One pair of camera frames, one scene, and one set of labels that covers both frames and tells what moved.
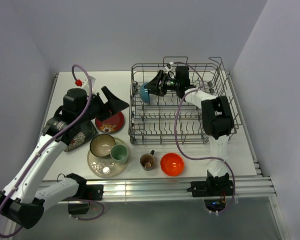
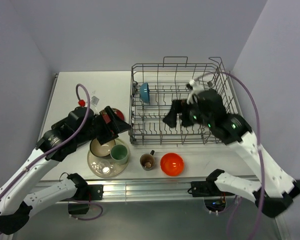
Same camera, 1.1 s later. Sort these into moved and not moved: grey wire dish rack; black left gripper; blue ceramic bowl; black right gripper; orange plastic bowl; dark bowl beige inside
Moved: black left gripper; black right gripper
Not moved: dark bowl beige inside; grey wire dish rack; blue ceramic bowl; orange plastic bowl
